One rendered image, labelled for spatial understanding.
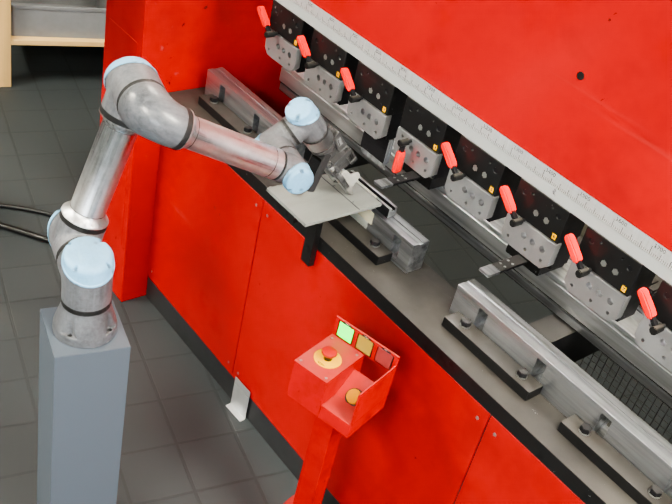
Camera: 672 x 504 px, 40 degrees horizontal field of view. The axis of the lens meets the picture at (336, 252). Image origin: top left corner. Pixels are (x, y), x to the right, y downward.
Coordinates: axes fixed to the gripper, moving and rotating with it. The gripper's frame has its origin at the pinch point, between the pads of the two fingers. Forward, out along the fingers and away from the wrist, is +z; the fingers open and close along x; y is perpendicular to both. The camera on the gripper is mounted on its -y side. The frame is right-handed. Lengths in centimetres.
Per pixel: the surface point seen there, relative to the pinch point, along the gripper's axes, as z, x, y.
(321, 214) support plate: -7.3, -7.6, -10.2
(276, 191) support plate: -10.6, 6.0, -14.2
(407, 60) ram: -28.5, -7.4, 30.1
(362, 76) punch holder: -19.9, 6.6, 22.7
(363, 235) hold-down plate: 9.8, -9.9, -4.6
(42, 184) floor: 71, 168, -73
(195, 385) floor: 69, 34, -75
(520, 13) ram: -48, -36, 46
